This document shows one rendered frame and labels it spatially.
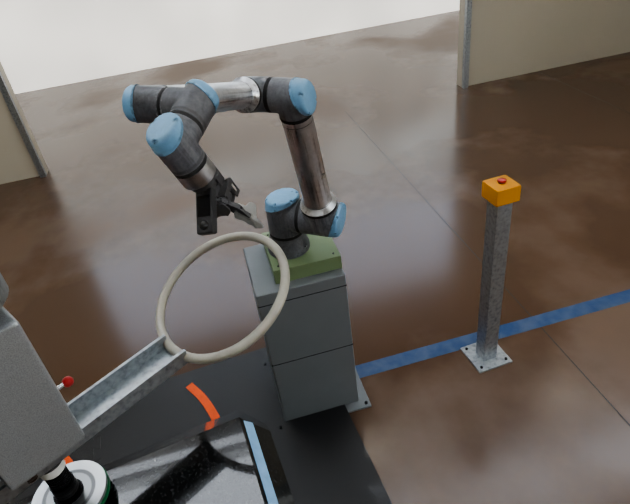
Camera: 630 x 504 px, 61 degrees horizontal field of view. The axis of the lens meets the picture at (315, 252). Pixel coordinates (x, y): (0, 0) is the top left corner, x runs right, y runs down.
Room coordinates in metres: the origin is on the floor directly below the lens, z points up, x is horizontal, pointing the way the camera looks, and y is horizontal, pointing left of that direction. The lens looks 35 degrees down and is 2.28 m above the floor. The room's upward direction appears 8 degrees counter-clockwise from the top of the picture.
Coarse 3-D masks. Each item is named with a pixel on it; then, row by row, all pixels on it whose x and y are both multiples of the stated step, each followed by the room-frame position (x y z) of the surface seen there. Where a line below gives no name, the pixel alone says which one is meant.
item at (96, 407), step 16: (160, 336) 1.28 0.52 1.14; (144, 352) 1.23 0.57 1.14; (160, 352) 1.26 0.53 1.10; (128, 368) 1.19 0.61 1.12; (144, 368) 1.20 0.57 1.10; (160, 368) 1.14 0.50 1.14; (176, 368) 1.17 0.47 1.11; (96, 384) 1.12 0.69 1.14; (112, 384) 1.15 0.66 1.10; (128, 384) 1.14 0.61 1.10; (144, 384) 1.10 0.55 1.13; (80, 400) 1.08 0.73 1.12; (96, 400) 1.10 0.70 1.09; (112, 400) 1.09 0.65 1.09; (128, 400) 1.06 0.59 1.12; (80, 416) 1.05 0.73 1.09; (96, 416) 1.00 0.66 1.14; (112, 416) 1.02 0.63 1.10; (96, 432) 0.99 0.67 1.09; (32, 480) 0.86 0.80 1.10; (0, 496) 0.81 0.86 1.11
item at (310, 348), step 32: (256, 256) 2.08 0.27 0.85; (256, 288) 1.83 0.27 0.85; (320, 288) 1.82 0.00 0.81; (288, 320) 1.80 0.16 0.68; (320, 320) 1.82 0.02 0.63; (288, 352) 1.79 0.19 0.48; (320, 352) 1.82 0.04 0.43; (352, 352) 1.84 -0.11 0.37; (288, 384) 1.79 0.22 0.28; (320, 384) 1.81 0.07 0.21; (352, 384) 1.84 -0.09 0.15; (288, 416) 1.78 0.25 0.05
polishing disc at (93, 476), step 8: (72, 464) 1.04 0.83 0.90; (80, 464) 1.03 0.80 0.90; (88, 464) 1.03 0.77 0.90; (96, 464) 1.02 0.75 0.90; (72, 472) 1.01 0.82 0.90; (80, 472) 1.01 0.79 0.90; (88, 472) 1.00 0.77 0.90; (96, 472) 1.00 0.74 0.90; (104, 472) 0.99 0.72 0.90; (88, 480) 0.97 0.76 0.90; (96, 480) 0.97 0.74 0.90; (104, 480) 0.97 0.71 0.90; (40, 488) 0.97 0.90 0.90; (48, 488) 0.97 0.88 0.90; (88, 488) 0.95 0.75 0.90; (96, 488) 0.94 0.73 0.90; (104, 488) 0.94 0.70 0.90; (40, 496) 0.94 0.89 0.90; (48, 496) 0.94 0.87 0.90; (88, 496) 0.92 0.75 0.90; (96, 496) 0.92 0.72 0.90
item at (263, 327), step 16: (224, 240) 1.59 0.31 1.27; (256, 240) 1.53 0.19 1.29; (272, 240) 1.50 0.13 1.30; (192, 256) 1.58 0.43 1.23; (176, 272) 1.53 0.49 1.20; (288, 272) 1.35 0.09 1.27; (288, 288) 1.30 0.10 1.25; (160, 304) 1.42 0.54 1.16; (160, 320) 1.36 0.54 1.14; (272, 320) 1.21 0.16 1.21; (256, 336) 1.17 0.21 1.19; (176, 352) 1.22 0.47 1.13; (224, 352) 1.16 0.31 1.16; (240, 352) 1.16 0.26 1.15
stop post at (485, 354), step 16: (496, 192) 1.97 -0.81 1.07; (512, 192) 1.98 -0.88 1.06; (496, 208) 1.99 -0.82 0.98; (496, 224) 1.99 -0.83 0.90; (496, 240) 1.99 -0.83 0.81; (496, 256) 1.99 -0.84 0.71; (496, 272) 1.99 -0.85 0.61; (496, 288) 1.99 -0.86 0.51; (480, 304) 2.05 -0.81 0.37; (496, 304) 2.00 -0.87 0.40; (480, 320) 2.04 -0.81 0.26; (496, 320) 2.00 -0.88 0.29; (480, 336) 2.03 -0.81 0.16; (496, 336) 2.00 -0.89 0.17; (464, 352) 2.07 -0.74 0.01; (480, 352) 2.02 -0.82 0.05; (496, 352) 2.00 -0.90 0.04; (480, 368) 1.94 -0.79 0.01
